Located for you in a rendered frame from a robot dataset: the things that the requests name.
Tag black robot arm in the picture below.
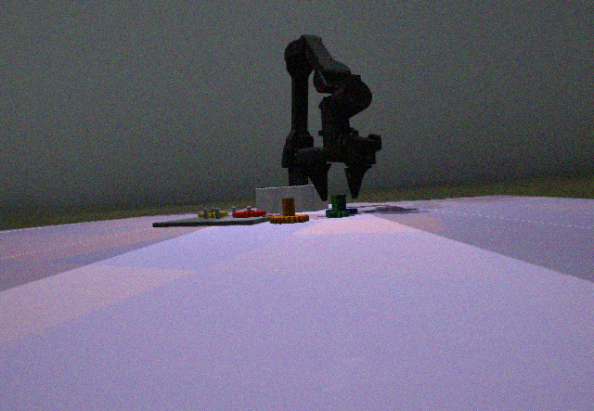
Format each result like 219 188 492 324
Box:
281 34 381 186

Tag red gear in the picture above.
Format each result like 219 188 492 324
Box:
232 210 266 218

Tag blue gear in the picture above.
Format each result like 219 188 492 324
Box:
326 195 358 215

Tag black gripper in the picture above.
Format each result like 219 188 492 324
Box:
295 121 376 201

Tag orange gear with brown hub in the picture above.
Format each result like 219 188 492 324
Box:
269 198 309 224

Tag green gear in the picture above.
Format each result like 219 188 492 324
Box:
327 195 350 218

